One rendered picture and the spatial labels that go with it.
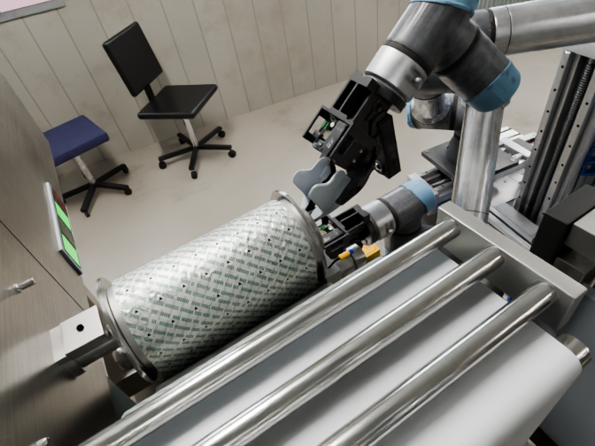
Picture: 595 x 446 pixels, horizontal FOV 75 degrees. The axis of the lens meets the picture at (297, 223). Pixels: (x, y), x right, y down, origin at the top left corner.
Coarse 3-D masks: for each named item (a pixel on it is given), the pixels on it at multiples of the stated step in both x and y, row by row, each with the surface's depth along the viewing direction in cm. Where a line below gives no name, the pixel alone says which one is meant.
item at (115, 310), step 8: (288, 208) 53; (296, 216) 52; (304, 232) 52; (312, 248) 52; (112, 296) 46; (112, 304) 45; (112, 312) 45; (120, 312) 45; (120, 320) 45; (120, 328) 44; (128, 328) 44; (128, 336) 44; (128, 344) 44; (136, 344) 45; (136, 352) 45; (144, 360) 46
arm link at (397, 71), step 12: (384, 48) 51; (372, 60) 52; (384, 60) 50; (396, 60) 49; (408, 60) 49; (372, 72) 51; (384, 72) 50; (396, 72) 49; (408, 72) 49; (420, 72) 50; (384, 84) 50; (396, 84) 50; (408, 84) 50; (420, 84) 50; (408, 96) 51
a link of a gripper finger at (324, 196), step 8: (336, 176) 54; (344, 176) 55; (320, 184) 54; (328, 184) 54; (336, 184) 55; (344, 184) 55; (312, 192) 53; (320, 192) 54; (328, 192) 55; (336, 192) 56; (312, 200) 55; (320, 200) 55; (328, 200) 56; (320, 208) 56; (328, 208) 56; (336, 208) 57; (312, 216) 58; (320, 216) 57
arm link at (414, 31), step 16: (416, 0) 49; (432, 0) 48; (448, 0) 47; (464, 0) 47; (416, 16) 48; (432, 16) 48; (448, 16) 48; (464, 16) 49; (400, 32) 49; (416, 32) 48; (432, 32) 48; (448, 32) 48; (464, 32) 49; (400, 48) 49; (416, 48) 49; (432, 48) 49; (448, 48) 50; (464, 48) 50; (432, 64) 50; (448, 64) 51
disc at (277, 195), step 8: (272, 192) 57; (280, 192) 54; (280, 200) 55; (288, 200) 52; (296, 208) 51; (304, 216) 50; (304, 224) 51; (312, 232) 50; (312, 240) 51; (320, 248) 51; (320, 256) 52; (320, 264) 53; (320, 272) 55; (320, 280) 57
